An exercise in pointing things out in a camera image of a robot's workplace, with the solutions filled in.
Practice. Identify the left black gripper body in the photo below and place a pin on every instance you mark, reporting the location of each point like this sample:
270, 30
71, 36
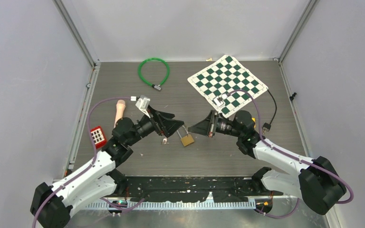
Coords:
158, 126

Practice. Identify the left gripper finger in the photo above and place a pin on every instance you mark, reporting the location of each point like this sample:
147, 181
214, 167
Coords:
159, 115
170, 126

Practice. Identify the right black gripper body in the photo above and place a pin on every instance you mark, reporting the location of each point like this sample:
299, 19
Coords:
214, 119

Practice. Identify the small silver keys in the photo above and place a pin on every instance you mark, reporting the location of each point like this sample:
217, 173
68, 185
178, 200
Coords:
164, 141

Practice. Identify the brass padlock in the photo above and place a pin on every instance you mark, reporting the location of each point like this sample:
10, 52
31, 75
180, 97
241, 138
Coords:
187, 139

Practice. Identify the green cable bike lock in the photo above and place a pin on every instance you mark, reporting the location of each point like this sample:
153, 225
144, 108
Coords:
153, 72

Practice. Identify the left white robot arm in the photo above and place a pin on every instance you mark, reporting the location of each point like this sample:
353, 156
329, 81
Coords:
54, 205

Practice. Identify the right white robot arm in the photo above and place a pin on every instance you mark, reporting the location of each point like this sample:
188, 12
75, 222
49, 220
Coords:
314, 181

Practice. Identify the green white chessboard mat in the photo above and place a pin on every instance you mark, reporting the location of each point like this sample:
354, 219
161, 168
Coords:
227, 76

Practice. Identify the beige toy microphone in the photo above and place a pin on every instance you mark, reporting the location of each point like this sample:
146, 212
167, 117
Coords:
119, 110

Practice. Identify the red white toy calculator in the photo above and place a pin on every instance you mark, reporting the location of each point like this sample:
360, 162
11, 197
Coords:
98, 137

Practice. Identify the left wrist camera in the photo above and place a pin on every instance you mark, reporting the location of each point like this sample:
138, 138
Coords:
141, 103

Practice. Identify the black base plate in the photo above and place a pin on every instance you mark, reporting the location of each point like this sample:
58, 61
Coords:
189, 189

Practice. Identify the black wall knob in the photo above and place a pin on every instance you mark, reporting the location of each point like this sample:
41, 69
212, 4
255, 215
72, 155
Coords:
292, 96

